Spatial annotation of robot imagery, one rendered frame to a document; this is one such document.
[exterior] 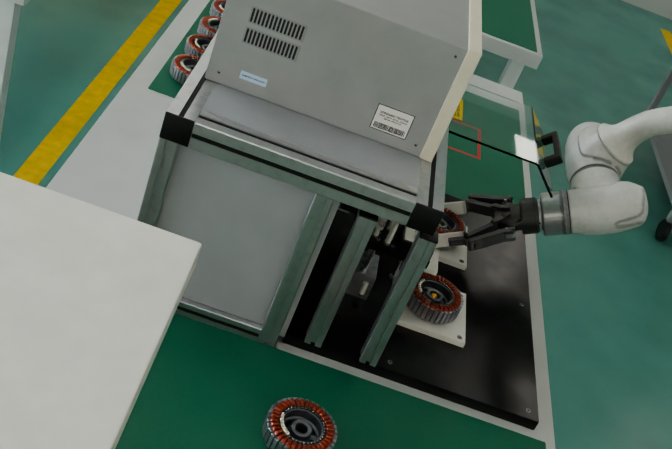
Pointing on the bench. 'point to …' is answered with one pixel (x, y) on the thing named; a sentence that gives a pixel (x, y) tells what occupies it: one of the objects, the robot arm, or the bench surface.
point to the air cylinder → (363, 277)
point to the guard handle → (554, 149)
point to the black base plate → (355, 312)
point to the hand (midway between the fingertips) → (441, 224)
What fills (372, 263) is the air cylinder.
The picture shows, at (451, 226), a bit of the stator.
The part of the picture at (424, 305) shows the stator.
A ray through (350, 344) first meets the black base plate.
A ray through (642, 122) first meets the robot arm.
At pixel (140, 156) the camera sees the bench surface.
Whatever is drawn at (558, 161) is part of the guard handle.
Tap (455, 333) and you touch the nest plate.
